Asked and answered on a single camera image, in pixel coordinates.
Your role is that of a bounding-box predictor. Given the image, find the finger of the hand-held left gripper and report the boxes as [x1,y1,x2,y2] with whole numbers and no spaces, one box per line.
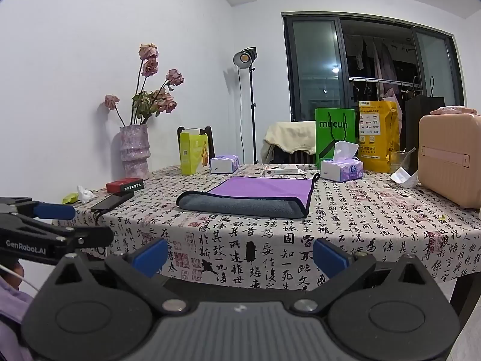
[50,226,114,251]
[0,196,76,221]

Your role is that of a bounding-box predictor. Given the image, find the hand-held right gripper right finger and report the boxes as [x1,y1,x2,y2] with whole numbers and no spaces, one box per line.
[293,238,433,315]

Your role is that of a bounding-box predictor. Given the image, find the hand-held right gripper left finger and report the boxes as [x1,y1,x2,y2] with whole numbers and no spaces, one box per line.
[53,238,189,315]

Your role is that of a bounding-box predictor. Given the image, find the purple and grey towel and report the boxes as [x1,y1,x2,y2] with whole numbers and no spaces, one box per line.
[176,175,321,219]

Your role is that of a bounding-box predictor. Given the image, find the person's left forearm purple sleeve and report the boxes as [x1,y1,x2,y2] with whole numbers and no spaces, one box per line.
[0,277,35,361]

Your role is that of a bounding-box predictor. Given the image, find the black phone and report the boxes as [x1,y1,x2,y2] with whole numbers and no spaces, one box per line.
[90,191,135,213]

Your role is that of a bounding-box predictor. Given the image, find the calligraphy print tablecloth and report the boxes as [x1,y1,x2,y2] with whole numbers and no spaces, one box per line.
[53,163,481,292]

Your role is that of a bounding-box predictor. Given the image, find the red flat box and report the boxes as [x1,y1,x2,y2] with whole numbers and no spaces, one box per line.
[106,177,145,195]

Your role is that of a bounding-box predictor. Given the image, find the open purple tissue pack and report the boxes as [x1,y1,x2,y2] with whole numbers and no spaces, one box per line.
[320,141,364,183]

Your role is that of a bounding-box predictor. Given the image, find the pink speckled vase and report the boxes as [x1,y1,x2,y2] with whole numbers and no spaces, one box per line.
[119,124,152,180]

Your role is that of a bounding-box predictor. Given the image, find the flat white box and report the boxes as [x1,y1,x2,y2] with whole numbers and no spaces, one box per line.
[264,164,305,177]

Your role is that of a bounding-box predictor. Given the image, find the white folded paper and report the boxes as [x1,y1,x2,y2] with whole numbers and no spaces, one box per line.
[390,167,420,188]

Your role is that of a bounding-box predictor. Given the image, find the yellow-green paper bag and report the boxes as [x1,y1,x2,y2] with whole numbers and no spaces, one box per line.
[179,129,209,175]

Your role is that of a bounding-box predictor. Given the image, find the small white purple tissue pack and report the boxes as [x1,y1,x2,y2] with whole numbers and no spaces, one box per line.
[210,154,241,174]

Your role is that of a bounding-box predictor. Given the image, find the clear glass cup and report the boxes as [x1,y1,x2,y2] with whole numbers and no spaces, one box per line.
[388,147,417,174]

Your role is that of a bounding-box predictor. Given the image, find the green paper bag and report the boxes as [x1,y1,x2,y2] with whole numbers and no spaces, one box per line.
[315,107,357,170]

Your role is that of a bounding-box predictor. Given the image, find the chair with cream cloth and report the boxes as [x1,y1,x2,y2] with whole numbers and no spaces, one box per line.
[261,121,317,165]

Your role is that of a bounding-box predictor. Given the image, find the yellow paper bag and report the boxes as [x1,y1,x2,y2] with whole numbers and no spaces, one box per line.
[358,100,399,173]

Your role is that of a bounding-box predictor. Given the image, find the dark wooden chair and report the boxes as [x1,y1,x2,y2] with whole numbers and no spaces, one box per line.
[177,125,216,161]

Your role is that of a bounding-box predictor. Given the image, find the dried pink roses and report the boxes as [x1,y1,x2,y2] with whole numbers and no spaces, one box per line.
[104,43,185,126]

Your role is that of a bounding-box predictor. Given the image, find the pink suitcase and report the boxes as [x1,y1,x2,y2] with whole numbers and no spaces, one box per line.
[417,113,481,210]

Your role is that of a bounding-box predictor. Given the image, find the black paper bag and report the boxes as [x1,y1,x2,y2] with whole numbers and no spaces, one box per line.
[403,95,446,174]

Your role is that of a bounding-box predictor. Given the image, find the studio light on stand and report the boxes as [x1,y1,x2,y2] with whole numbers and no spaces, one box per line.
[232,47,261,165]

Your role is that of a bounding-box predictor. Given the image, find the dark framed sliding window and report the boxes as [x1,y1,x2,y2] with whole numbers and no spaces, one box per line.
[282,11,467,123]

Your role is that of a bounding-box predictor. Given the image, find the pink cloth bundle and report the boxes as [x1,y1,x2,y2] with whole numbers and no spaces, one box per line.
[430,106,479,116]

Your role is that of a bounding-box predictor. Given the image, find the hanging clothes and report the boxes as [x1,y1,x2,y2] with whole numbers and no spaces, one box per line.
[351,35,401,100]

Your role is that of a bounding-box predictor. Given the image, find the white cable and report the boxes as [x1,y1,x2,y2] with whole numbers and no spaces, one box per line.
[0,264,40,292]

